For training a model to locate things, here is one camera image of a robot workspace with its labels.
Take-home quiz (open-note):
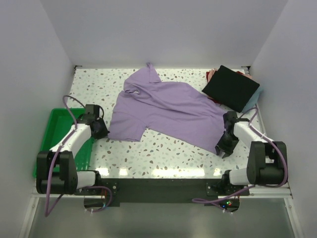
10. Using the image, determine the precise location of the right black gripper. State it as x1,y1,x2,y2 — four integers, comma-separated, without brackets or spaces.
215,131,239,157

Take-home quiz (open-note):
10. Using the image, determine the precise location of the purple cable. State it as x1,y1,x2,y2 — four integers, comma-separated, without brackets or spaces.
192,107,289,208
44,95,117,218

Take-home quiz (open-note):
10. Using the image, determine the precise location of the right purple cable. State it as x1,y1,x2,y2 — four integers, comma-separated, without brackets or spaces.
192,107,289,208

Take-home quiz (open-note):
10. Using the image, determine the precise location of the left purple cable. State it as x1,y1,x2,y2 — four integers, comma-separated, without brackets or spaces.
44,95,117,218

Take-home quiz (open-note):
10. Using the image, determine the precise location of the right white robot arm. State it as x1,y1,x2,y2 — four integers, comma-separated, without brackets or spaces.
212,111,288,195

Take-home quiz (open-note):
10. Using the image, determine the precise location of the light blue folded t shirt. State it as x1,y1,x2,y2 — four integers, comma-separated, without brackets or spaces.
242,86,263,113

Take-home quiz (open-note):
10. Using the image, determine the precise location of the pink folded t shirt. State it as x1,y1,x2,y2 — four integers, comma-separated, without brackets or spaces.
206,69,252,83

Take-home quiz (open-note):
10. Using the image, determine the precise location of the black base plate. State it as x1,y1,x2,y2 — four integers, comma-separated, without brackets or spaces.
99,178,244,207

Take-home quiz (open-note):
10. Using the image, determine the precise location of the purple t shirt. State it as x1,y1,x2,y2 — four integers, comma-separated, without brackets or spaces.
108,63,225,153

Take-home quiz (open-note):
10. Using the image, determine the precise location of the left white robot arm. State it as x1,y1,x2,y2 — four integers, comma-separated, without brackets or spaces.
36,104,109,194

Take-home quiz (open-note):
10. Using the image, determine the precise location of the black folded t shirt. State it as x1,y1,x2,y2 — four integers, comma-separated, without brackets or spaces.
202,65,263,113

